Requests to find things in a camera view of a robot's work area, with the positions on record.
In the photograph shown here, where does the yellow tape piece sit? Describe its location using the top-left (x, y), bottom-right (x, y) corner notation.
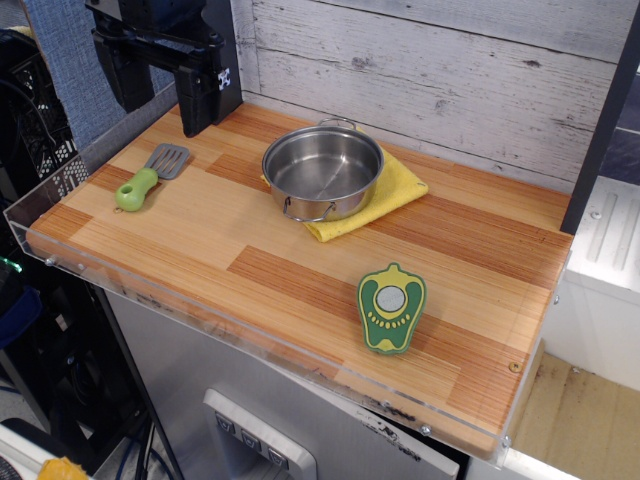
top-left (37, 457), bottom-right (89, 480)

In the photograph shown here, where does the green yellow pepper toy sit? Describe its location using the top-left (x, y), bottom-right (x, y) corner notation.
top-left (356, 262), bottom-right (428, 355)

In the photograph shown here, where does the dark grey right post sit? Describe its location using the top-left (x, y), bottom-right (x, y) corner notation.
top-left (560, 2), bottom-right (639, 235)

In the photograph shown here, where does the dark grey left post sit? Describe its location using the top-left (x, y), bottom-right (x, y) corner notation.
top-left (202, 0), bottom-right (242, 125)

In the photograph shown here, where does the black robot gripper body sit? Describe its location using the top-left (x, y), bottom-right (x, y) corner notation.
top-left (85, 0), bottom-right (225, 56)

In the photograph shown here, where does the black plastic crate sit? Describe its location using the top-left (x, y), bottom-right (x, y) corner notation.
top-left (1, 28), bottom-right (88, 200)

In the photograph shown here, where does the dark grey post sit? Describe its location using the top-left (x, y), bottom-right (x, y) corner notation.
top-left (560, 2), bottom-right (639, 235)
top-left (202, 0), bottom-right (242, 125)

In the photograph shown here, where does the grey metal cabinet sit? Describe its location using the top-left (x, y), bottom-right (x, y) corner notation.
top-left (106, 293), bottom-right (469, 479)

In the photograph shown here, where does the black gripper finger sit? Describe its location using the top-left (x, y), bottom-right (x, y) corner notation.
top-left (94, 35), bottom-right (153, 112)
top-left (174, 49), bottom-right (221, 137)

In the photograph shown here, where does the green handled grey spatula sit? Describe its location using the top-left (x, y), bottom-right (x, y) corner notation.
top-left (115, 143), bottom-right (190, 212)

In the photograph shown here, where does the silver steel pot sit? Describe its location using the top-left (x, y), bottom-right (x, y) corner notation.
top-left (262, 118), bottom-right (385, 223)

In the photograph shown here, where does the clear acrylic table guard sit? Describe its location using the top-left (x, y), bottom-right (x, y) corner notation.
top-left (6, 103), bottom-right (571, 463)

